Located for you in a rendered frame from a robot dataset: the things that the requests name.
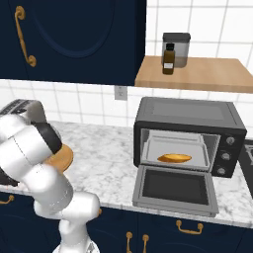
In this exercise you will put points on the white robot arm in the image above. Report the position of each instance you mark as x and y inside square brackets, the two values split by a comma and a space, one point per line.
[29, 148]

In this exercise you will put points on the grey oven tray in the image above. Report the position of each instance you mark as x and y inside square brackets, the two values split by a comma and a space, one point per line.
[178, 146]

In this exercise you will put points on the golden baguette bread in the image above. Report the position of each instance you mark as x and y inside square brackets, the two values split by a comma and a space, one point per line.
[174, 158]

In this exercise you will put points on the black toaster oven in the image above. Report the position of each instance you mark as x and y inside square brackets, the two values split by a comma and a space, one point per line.
[184, 112]

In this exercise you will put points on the grey toaster oven door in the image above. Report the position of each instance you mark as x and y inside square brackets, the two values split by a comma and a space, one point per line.
[176, 187]

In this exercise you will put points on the black oven knob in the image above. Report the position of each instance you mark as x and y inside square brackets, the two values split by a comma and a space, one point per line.
[221, 171]
[226, 155]
[230, 140]

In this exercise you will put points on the navy base cupboard door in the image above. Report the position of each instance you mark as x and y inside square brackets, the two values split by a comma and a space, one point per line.
[112, 230]

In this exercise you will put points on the silver toaster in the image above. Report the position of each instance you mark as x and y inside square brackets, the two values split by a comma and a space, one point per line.
[23, 107]

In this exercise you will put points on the round wooden board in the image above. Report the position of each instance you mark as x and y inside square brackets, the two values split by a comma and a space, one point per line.
[64, 158]

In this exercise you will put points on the brown glass bottle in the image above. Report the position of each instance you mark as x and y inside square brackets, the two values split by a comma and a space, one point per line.
[168, 61]

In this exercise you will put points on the grey canister with black lid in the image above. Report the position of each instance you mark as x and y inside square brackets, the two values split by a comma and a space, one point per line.
[181, 49]

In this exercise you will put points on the navy drawer front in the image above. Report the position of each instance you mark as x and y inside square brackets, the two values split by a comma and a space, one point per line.
[210, 242]

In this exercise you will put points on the navy base cupboard front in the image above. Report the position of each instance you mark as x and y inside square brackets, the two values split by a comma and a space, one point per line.
[23, 227]

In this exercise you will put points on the grey wall socket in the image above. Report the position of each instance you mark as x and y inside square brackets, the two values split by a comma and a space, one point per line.
[120, 93]

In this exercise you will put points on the wooden wall shelf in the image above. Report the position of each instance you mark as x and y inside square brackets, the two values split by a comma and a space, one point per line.
[204, 74]

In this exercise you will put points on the navy wall cupboard door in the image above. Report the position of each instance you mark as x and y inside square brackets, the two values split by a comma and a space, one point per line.
[82, 39]

